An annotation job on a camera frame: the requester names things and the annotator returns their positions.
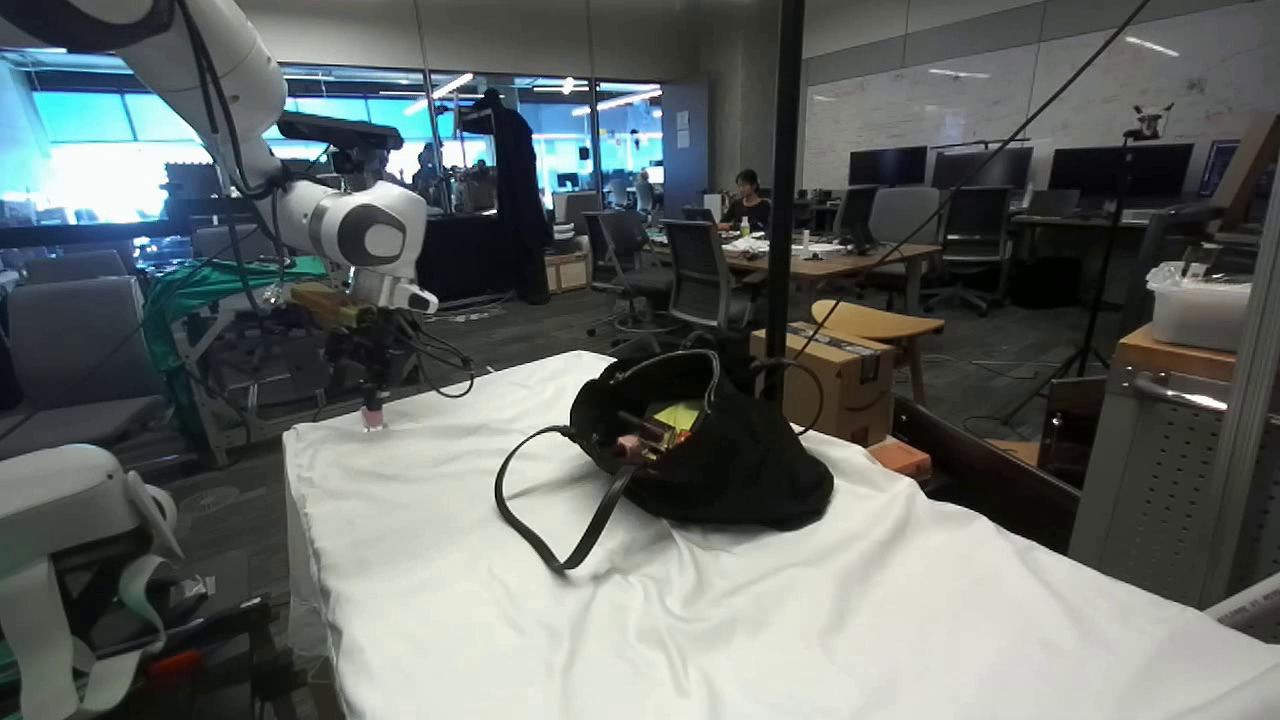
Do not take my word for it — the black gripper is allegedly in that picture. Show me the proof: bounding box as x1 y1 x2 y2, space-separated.
337 302 419 417

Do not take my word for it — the grey padded chair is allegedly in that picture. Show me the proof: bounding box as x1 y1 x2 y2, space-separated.
0 272 171 457

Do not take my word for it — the large cardboard box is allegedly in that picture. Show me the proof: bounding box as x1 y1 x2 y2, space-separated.
749 323 900 449

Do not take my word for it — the grey cabinet with wooden top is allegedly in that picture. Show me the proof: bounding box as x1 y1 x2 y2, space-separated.
1073 319 1250 595

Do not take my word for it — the white plastic bin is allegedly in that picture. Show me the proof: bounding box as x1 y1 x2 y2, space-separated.
1144 256 1259 351

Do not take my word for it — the black computer monitor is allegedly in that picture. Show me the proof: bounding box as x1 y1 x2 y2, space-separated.
1048 139 1197 205
927 142 1036 196
845 142 931 191

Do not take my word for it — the black handbag with strap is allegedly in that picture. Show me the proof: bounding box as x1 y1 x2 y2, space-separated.
493 340 838 578

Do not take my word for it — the grey office chair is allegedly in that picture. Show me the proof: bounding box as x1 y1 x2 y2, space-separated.
872 181 944 249

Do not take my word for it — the black stereo camera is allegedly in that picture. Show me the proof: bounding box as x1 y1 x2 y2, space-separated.
271 113 407 157

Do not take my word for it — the yellow cloth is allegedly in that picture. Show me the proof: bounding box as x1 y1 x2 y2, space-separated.
648 400 708 449

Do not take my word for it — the white rounded machine housing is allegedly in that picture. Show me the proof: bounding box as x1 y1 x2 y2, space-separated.
0 439 219 720

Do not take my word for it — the small cardboard box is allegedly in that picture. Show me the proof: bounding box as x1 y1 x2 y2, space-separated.
540 245 597 295

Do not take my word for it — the orange block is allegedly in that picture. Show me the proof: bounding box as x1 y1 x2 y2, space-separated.
867 435 940 484

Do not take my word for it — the low wooden table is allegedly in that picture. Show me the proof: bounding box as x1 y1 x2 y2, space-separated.
807 301 952 403

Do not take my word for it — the seated person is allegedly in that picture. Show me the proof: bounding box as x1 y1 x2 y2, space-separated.
733 162 777 241

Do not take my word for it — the wooden meeting table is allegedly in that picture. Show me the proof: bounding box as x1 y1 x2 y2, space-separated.
723 237 944 319

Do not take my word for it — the aluminium frame post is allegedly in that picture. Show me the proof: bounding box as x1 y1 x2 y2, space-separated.
1197 132 1280 631

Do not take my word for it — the white tablecloth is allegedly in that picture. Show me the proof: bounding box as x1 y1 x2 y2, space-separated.
281 347 1280 720

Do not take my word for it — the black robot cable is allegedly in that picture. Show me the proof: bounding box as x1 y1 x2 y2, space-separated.
392 316 484 403

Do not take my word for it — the black office chair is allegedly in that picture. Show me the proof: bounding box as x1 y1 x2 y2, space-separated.
661 214 751 334
931 183 1014 316
591 206 672 334

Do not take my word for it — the black vertical pole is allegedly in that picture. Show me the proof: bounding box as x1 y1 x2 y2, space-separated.
762 0 807 406

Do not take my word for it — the green cable bundle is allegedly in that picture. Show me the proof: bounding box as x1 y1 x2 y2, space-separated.
134 251 337 431

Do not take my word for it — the black tripod stand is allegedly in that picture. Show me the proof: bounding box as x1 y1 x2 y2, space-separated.
1000 99 1180 429

